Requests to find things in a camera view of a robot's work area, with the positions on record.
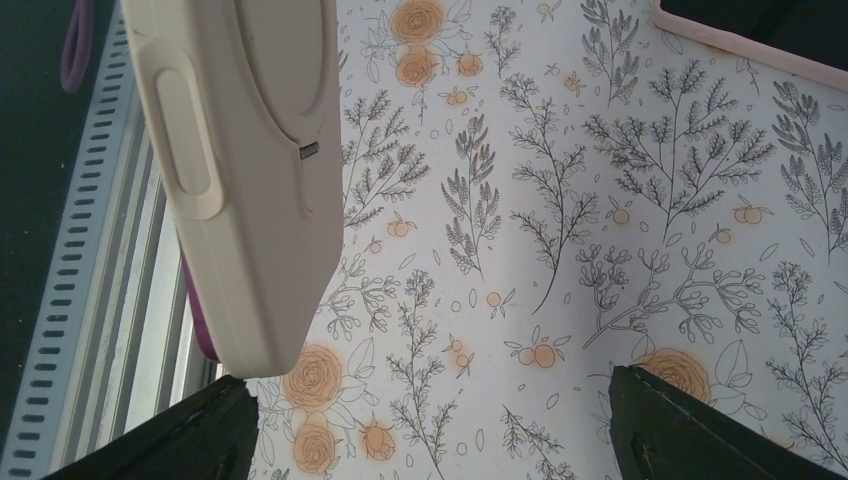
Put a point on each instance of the aluminium rail frame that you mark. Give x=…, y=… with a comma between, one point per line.
x=135, y=355

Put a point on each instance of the slotted white cable duct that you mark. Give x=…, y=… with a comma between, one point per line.
x=52, y=372

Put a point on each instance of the phone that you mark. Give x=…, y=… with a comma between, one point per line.
x=807, y=38

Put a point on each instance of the beige phone case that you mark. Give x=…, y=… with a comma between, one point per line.
x=242, y=105

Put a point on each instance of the floral patterned table mat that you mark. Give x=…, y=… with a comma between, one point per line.
x=537, y=192

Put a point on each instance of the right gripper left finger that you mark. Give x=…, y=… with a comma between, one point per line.
x=210, y=435

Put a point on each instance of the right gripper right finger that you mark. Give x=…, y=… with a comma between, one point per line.
x=659, y=432

